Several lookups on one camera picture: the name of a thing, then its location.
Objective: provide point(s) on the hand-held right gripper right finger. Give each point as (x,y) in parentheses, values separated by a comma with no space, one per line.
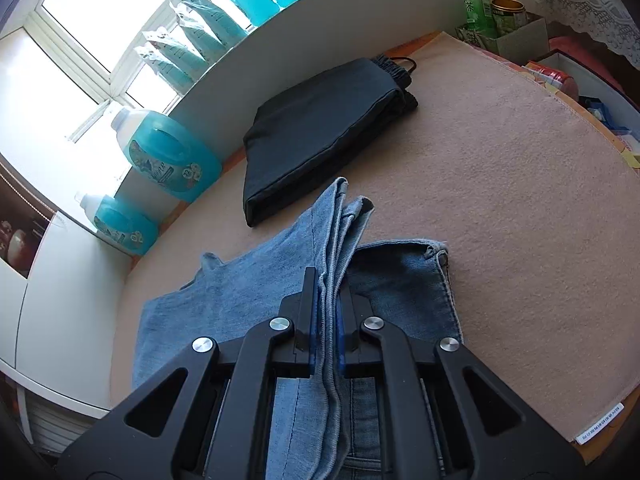
(347,345)

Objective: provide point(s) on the white lace tablecloth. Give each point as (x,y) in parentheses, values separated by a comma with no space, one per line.
(585,5)

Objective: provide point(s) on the blue denim pants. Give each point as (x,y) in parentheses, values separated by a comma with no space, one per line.
(400,285)

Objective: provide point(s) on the blue pump detergent bottle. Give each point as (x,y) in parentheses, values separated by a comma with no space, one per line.
(125,225)

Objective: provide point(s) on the white framed window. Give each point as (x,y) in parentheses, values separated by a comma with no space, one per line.
(65,52)

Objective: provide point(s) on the wooden shelf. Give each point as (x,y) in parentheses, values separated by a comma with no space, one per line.
(20,240)

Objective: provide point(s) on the white cabinet panel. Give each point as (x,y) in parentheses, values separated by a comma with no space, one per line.
(65,310)

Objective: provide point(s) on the beige blanket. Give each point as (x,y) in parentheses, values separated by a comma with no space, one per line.
(500,210)

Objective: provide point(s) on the open cardboard box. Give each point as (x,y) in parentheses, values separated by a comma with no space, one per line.
(525,40)

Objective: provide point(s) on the round tin can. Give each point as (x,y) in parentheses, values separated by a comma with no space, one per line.
(507,17)

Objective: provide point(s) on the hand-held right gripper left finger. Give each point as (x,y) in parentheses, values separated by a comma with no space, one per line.
(310,340)

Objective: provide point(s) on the large blue detergent jug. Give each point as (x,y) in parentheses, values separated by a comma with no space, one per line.
(170,155)

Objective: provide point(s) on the black folded pants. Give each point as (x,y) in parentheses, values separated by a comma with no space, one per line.
(310,135)

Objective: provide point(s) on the open white storage box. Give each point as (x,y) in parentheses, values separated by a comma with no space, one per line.
(590,67)

